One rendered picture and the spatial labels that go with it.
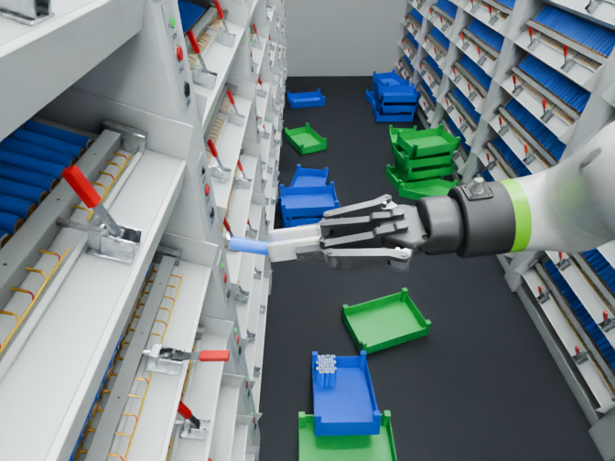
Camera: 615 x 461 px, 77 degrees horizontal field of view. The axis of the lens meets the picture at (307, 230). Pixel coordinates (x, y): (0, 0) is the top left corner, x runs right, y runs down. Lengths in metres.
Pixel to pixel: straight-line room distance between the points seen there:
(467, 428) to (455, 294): 0.60
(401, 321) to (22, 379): 1.52
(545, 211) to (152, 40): 0.47
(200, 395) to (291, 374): 0.85
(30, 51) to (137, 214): 0.20
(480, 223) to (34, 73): 0.43
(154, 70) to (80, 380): 0.33
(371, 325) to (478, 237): 1.23
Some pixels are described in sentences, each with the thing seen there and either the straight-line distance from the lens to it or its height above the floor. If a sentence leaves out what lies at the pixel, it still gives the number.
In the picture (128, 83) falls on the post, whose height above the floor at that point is 1.20.
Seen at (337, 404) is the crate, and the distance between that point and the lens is 1.43.
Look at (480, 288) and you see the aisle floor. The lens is 1.96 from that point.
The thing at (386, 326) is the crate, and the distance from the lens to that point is 1.69.
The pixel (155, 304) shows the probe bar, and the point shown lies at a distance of 0.56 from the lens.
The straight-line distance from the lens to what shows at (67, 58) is 0.33.
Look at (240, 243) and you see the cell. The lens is 0.51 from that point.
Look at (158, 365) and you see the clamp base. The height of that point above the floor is 0.92.
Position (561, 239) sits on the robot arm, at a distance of 0.53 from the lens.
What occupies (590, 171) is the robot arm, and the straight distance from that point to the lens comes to 0.44.
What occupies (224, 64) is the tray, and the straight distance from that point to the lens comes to 0.88.
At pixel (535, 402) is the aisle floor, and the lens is 1.70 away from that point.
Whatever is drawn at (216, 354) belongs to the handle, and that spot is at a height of 0.93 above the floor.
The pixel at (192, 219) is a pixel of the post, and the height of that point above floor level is 1.00.
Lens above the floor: 1.35
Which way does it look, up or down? 40 degrees down
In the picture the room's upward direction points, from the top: straight up
